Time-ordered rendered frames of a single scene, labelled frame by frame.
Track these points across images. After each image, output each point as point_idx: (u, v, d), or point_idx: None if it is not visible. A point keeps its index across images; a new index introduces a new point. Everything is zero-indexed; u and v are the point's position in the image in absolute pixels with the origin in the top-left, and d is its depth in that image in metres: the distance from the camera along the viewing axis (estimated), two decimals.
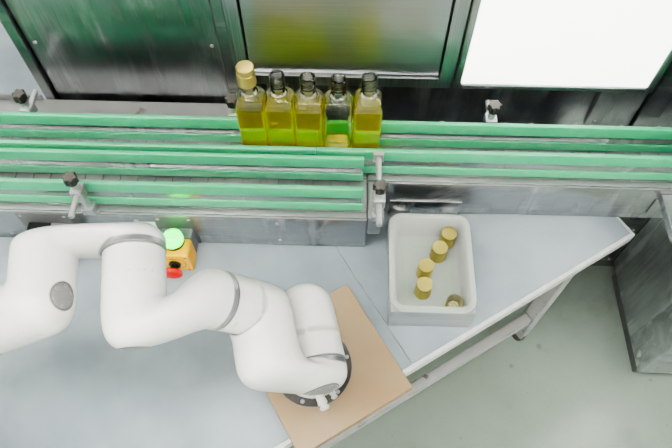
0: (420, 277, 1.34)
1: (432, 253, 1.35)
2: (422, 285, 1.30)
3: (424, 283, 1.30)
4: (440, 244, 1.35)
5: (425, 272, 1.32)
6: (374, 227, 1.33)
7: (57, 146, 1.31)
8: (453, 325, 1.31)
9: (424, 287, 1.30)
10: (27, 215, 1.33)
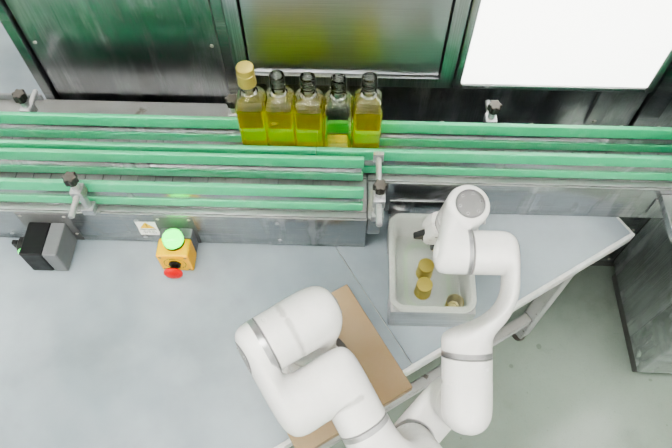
0: (420, 277, 1.34)
1: None
2: (422, 285, 1.30)
3: (424, 283, 1.30)
4: None
5: (425, 272, 1.32)
6: (374, 227, 1.33)
7: (57, 146, 1.31)
8: (453, 325, 1.31)
9: (424, 287, 1.30)
10: (27, 215, 1.33)
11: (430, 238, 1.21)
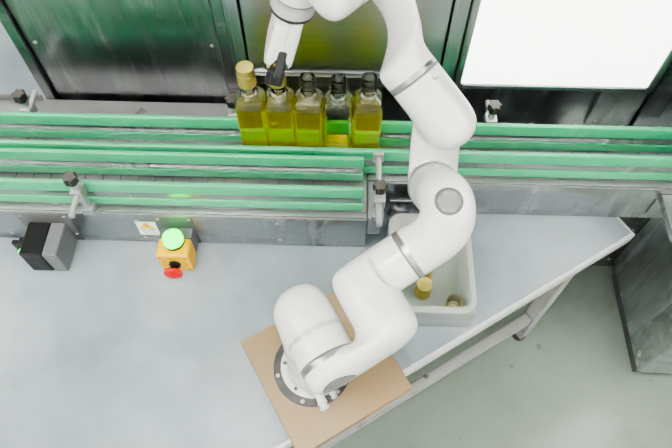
0: None
1: None
2: (422, 285, 1.30)
3: (424, 283, 1.30)
4: (272, 65, 1.15)
5: None
6: (374, 227, 1.33)
7: (57, 146, 1.31)
8: (453, 325, 1.31)
9: (424, 287, 1.30)
10: (27, 215, 1.33)
11: (297, 44, 1.04)
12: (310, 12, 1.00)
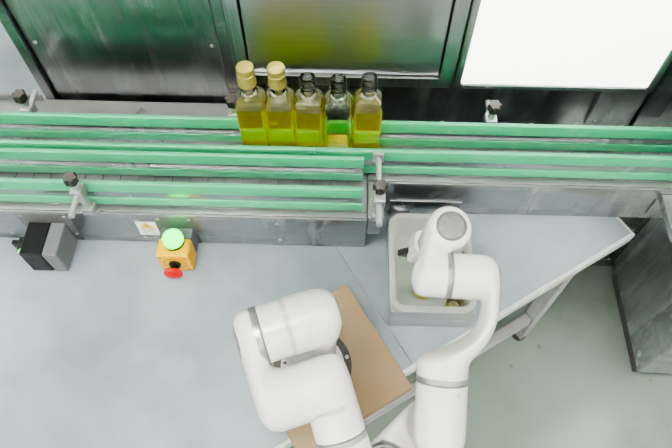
0: None
1: (279, 78, 1.15)
2: None
3: None
4: (272, 66, 1.15)
5: None
6: (374, 227, 1.33)
7: (57, 146, 1.31)
8: (453, 325, 1.31)
9: None
10: (27, 215, 1.33)
11: (413, 257, 1.19)
12: None
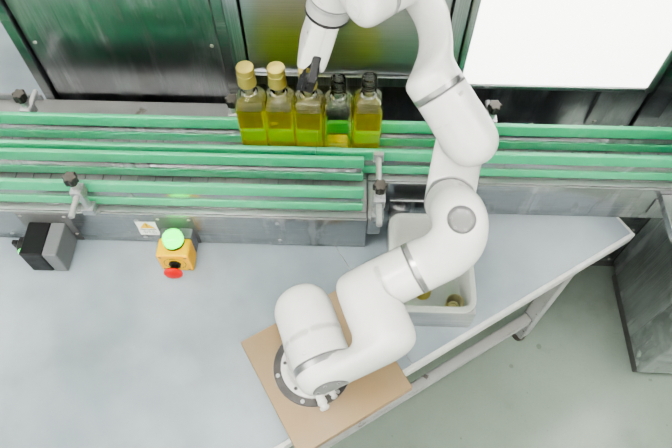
0: (315, 85, 1.17)
1: (279, 78, 1.15)
2: None
3: None
4: (272, 66, 1.15)
5: None
6: (374, 227, 1.33)
7: (57, 146, 1.31)
8: (453, 325, 1.31)
9: None
10: (27, 215, 1.33)
11: (332, 48, 1.04)
12: (346, 17, 1.01)
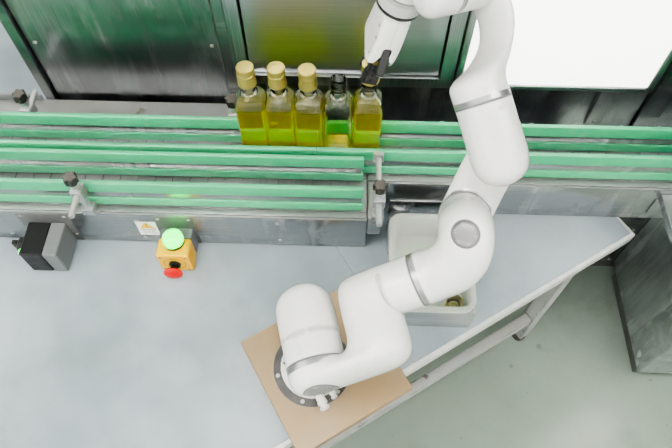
0: (315, 85, 1.17)
1: (279, 78, 1.15)
2: (373, 64, 1.13)
3: None
4: (272, 66, 1.15)
5: (316, 71, 1.15)
6: (374, 227, 1.33)
7: (57, 146, 1.31)
8: (453, 325, 1.31)
9: (375, 63, 1.13)
10: (27, 215, 1.33)
11: (403, 41, 1.03)
12: None
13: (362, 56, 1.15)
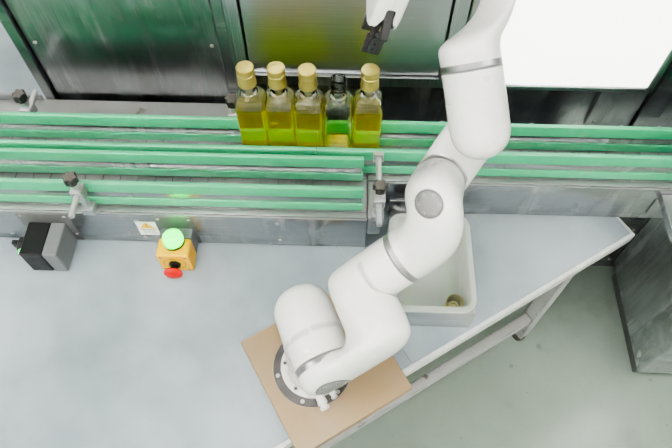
0: (315, 85, 1.17)
1: (279, 78, 1.15)
2: (372, 71, 1.15)
3: (370, 69, 1.15)
4: (272, 66, 1.15)
5: (316, 71, 1.15)
6: (374, 227, 1.33)
7: (57, 146, 1.31)
8: (453, 325, 1.31)
9: (374, 69, 1.15)
10: (27, 215, 1.33)
11: (408, 1, 0.96)
12: None
13: (364, 19, 1.08)
